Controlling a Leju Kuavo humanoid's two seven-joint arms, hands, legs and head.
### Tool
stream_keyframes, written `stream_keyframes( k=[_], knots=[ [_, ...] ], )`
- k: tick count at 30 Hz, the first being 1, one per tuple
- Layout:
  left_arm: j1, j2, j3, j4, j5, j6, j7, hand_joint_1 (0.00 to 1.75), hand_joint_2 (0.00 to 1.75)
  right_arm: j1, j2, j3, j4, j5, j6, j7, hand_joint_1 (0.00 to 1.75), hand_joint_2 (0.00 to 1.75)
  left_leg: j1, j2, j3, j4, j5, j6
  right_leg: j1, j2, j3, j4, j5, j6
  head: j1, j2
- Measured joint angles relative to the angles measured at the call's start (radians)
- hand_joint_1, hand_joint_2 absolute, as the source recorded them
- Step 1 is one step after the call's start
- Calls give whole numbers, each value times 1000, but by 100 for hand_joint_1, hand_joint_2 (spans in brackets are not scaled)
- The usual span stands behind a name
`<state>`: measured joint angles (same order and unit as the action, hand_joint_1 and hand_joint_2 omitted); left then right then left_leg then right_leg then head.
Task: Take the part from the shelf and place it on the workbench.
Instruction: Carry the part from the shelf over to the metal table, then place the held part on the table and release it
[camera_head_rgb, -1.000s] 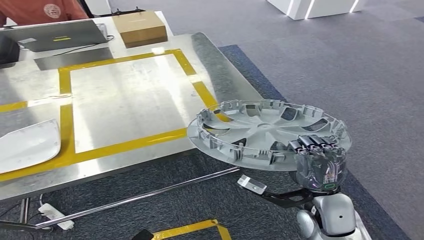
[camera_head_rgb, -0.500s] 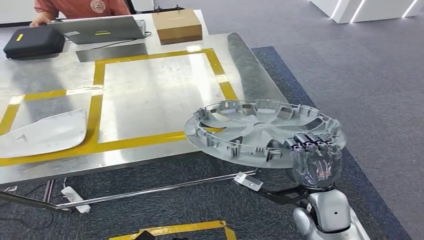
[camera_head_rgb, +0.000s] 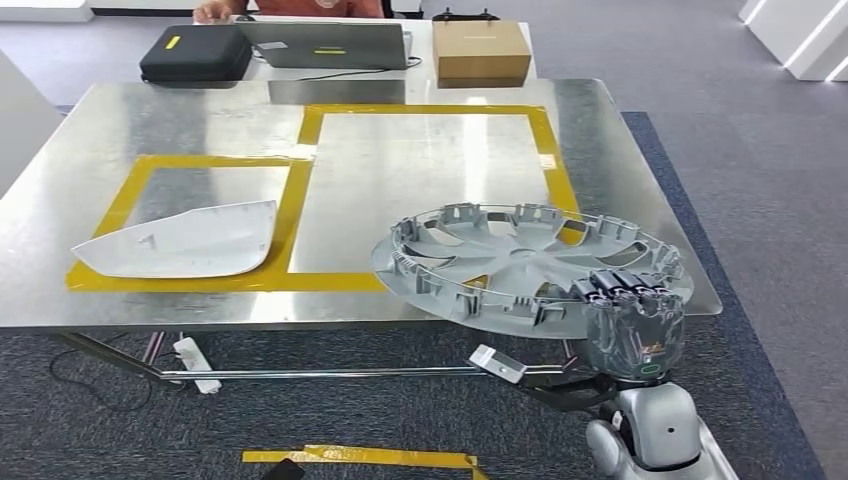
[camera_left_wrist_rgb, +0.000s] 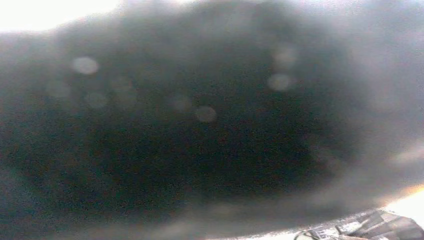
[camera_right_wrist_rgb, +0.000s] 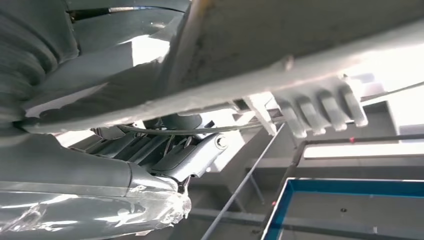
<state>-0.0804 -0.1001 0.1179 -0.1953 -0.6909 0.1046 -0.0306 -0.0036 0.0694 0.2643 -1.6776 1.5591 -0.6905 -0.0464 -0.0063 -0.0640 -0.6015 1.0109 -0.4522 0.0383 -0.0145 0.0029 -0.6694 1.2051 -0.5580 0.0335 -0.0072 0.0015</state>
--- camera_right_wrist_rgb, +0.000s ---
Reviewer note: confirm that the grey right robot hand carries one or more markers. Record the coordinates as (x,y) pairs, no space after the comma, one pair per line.
(82,172)

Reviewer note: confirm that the thin silver rod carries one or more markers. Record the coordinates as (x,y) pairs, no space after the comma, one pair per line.
(238,188)

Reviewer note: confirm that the white ceiling lamp strip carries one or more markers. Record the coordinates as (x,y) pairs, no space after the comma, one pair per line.
(364,150)

